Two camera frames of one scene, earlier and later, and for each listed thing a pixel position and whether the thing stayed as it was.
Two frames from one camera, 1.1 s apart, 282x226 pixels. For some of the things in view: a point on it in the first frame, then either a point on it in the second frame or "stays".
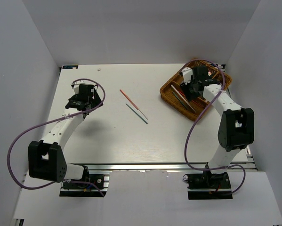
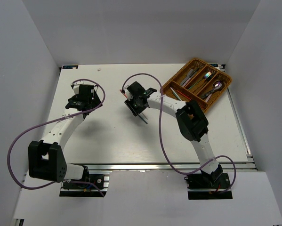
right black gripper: (184, 88) → (134, 111)
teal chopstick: (146, 122) stays
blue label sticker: (70, 67) stays
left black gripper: (96, 100) stays
